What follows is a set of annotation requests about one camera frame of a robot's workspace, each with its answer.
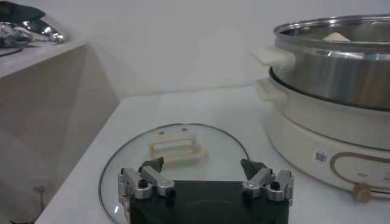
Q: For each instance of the white table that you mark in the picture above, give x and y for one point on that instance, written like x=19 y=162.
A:
x=182 y=106

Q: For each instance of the chrome device with black face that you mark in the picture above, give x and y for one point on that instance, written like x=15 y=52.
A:
x=39 y=30

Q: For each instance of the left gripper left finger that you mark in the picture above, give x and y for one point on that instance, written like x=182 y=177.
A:
x=152 y=178

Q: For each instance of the cream electric cooker base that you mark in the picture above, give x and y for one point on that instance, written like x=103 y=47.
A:
x=304 y=131

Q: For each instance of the white side desk with mouse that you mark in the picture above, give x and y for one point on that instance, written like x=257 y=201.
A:
x=45 y=106

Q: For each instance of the stainless steel steamer basket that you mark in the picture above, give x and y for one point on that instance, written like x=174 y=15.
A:
x=329 y=79

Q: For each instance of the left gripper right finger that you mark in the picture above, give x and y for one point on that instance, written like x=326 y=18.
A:
x=259 y=179

